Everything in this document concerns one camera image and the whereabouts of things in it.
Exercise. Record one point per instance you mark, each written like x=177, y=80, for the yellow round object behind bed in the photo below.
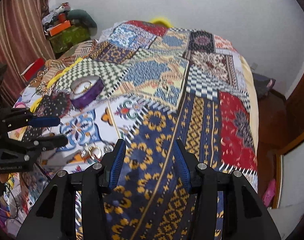
x=161, y=21

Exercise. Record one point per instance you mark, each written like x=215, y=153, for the wooden wardrobe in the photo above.
x=281, y=121

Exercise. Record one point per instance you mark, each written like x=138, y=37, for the purple heart-shaped jewelry tin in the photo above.
x=85, y=89

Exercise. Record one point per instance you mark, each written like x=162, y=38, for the dark bag on floor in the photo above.
x=262, y=85

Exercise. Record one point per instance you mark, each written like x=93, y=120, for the pink slipper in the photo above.
x=269, y=193

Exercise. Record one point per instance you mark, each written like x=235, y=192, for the striped red curtain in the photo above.
x=22, y=41

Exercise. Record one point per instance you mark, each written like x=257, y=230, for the orange box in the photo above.
x=58, y=28

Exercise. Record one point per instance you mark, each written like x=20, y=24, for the yellow cloth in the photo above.
x=50, y=84

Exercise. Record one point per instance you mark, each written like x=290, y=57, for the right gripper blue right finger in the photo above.
x=245, y=216

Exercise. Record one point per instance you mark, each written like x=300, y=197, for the colourful patchwork bedspread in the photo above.
x=161, y=84

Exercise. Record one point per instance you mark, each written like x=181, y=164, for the striped brown blanket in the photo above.
x=54, y=67

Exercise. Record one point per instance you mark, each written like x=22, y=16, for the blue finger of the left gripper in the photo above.
x=50, y=142
x=44, y=121

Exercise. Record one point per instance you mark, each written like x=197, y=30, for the grey-green pillow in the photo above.
x=82, y=16

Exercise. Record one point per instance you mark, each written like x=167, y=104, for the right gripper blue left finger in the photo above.
x=53, y=214

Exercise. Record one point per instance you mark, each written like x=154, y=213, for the red box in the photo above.
x=31, y=71

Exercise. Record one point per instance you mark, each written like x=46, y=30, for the clutter pile on box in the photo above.
x=48, y=20

